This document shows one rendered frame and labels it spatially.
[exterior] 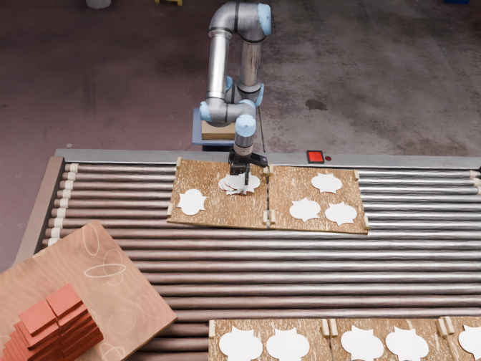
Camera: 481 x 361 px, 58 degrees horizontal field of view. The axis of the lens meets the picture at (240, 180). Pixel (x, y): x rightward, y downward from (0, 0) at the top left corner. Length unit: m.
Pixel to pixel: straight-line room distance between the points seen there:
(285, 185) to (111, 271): 0.84
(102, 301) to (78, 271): 0.15
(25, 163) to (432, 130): 3.25
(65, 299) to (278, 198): 1.00
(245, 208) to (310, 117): 2.06
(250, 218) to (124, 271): 0.56
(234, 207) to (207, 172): 0.22
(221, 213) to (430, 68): 3.44
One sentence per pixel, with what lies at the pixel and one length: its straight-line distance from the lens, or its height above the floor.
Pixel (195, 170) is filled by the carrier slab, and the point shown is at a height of 0.94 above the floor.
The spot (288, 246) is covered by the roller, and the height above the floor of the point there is 0.91.
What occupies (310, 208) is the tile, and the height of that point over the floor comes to 0.94.
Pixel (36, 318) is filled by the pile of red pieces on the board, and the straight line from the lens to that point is 1.28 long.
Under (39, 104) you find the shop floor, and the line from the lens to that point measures 3.98.
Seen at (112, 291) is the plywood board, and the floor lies 1.04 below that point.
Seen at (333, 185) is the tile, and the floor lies 0.94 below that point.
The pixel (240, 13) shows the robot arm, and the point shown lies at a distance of 1.82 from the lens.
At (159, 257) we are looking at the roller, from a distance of 1.74.
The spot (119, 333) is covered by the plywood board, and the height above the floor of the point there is 1.04.
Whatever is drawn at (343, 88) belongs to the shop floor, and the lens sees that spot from 4.22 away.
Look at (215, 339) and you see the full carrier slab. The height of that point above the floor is 0.94.
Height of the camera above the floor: 2.40
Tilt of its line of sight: 49 degrees down
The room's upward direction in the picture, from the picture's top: 6 degrees clockwise
